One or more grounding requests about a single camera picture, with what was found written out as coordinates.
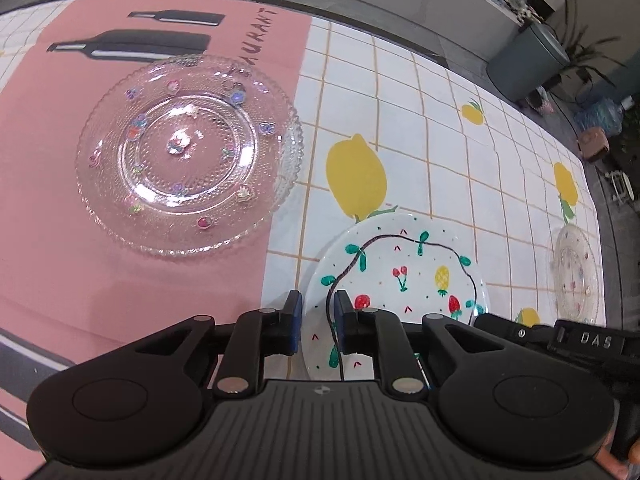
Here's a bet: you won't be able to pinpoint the white checked lemon tablecloth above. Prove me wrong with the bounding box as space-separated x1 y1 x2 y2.
0 0 608 381

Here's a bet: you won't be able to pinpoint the grey trash bin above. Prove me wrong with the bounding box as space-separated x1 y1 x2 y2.
486 20 572 103

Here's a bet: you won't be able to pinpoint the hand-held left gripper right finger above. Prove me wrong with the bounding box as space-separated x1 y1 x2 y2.
334 289 506 403

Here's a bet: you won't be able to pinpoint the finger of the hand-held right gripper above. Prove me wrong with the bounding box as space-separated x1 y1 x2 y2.
472 312 557 348

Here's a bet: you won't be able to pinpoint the pink space heater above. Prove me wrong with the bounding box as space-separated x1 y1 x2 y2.
577 129 612 163

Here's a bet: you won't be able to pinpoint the clear glass flower plate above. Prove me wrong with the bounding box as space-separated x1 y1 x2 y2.
552 224 600 325
75 54 306 260

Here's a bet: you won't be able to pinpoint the person's right forearm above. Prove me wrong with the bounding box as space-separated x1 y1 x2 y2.
595 435 640 480

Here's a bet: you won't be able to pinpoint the tall potted leaf plant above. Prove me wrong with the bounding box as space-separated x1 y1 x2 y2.
547 0 631 106

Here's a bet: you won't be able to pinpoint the white painted fruit plate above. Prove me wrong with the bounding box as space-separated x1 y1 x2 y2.
302 212 491 381

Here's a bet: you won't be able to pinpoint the patterned slippers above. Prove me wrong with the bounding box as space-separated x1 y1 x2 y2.
525 87 556 113

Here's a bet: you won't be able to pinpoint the blue water bottle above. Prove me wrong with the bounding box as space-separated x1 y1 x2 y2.
574 97 626 136

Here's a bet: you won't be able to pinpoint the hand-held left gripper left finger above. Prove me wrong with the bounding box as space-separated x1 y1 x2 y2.
127 290 305 402

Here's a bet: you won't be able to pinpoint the pink bottle-print table runner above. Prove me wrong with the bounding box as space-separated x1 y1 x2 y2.
0 0 313 441

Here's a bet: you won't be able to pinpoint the white wheeled stool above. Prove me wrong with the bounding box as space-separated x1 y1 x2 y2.
605 170 633 206

